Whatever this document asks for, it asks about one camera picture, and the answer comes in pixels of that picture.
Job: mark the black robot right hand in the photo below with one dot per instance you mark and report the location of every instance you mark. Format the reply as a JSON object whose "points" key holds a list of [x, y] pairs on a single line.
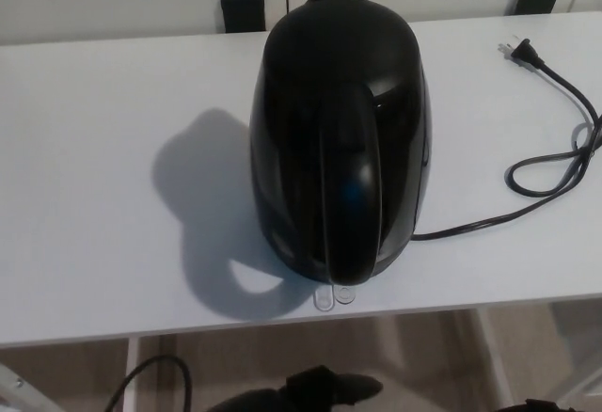
{"points": [[541, 406]]}

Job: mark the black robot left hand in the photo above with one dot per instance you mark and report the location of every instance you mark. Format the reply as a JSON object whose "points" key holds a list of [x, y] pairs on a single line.
{"points": [[301, 393]]}

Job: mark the black electric kettle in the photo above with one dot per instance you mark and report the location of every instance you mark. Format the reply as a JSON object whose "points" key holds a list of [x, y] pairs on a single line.
{"points": [[338, 125]]}

